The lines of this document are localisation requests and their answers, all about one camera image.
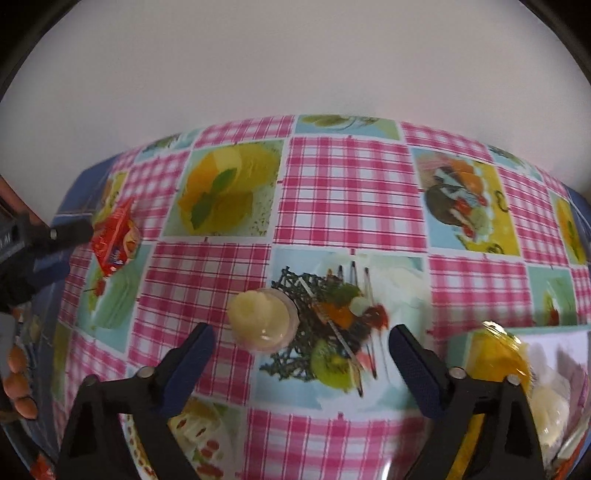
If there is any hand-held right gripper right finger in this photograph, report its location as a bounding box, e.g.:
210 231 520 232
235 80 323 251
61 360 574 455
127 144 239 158
388 323 546 480

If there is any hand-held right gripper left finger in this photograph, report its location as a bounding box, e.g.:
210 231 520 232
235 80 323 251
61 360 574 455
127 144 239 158
58 322 217 480

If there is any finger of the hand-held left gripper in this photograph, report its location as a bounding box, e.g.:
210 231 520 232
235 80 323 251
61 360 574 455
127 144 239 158
21 217 95 252
0 253 70 310

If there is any red triangular snack packet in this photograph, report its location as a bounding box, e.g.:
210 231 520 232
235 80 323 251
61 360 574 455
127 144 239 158
90 196 141 278

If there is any yellow clear cake packet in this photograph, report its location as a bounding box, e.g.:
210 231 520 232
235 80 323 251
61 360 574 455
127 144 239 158
457 323 539 480

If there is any pale jelly cup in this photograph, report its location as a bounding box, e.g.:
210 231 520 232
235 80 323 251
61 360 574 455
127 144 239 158
226 287 300 354

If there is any white shallow box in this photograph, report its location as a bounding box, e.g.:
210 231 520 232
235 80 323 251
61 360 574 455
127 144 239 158
445 323 591 480

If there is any clear bag with white bun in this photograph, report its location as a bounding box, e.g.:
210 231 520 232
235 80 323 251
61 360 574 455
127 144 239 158
526 351 587 462

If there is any purple cake roll packet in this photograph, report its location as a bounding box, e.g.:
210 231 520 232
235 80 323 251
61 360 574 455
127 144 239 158
556 346 591 398

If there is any person's left hand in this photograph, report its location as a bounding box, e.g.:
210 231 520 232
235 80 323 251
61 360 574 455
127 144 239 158
2 348 40 421

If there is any pink checked fruit-print tablecloth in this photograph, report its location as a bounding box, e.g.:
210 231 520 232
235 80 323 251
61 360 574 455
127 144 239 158
28 114 591 480

